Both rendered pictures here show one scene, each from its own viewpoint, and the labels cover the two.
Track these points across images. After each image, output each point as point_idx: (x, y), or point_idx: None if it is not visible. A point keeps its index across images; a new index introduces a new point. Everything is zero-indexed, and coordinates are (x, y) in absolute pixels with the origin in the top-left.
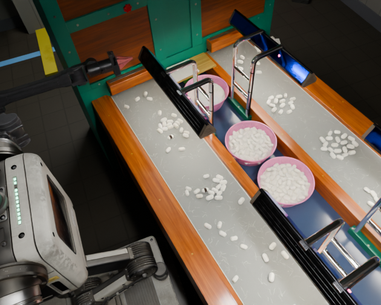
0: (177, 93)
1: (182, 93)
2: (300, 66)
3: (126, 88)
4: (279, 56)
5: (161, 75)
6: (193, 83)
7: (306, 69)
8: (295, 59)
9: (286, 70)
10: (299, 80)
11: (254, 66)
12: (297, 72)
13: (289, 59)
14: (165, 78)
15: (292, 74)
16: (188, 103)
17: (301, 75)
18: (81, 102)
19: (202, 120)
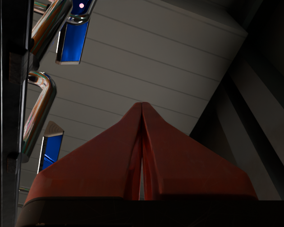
0: (11, 164)
1: (20, 164)
2: (80, 47)
3: None
4: (80, 7)
5: (2, 56)
6: (44, 120)
7: (80, 54)
8: (86, 32)
9: (66, 30)
10: (62, 56)
11: (66, 21)
12: (71, 47)
13: (84, 25)
14: (10, 86)
15: (65, 43)
16: (16, 192)
17: (70, 54)
18: None
19: (14, 225)
